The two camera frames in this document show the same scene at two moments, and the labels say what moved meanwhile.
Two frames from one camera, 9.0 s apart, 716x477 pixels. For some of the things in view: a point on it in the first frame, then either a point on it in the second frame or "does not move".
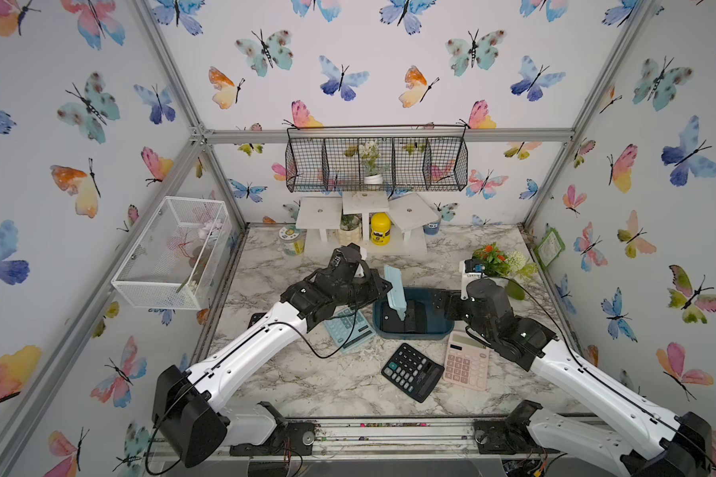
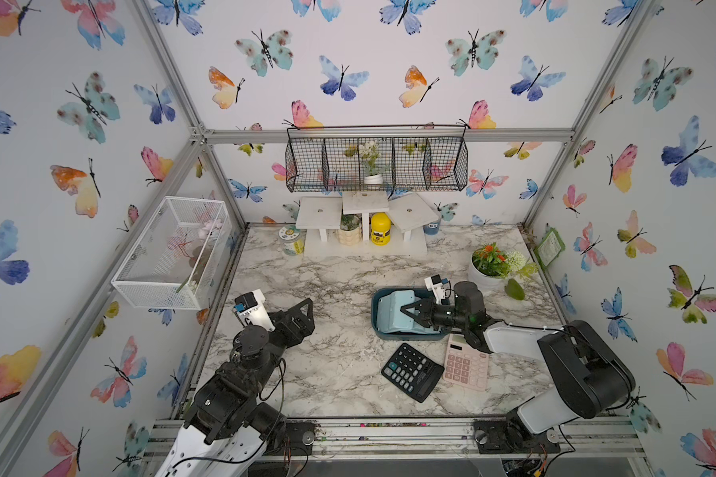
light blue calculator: (396, 296) to (390, 317)
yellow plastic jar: (381, 229) does not move
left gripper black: (372, 279) to (303, 326)
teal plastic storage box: (438, 323) does not move
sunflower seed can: (292, 239) does not move
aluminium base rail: (355, 439) does not move
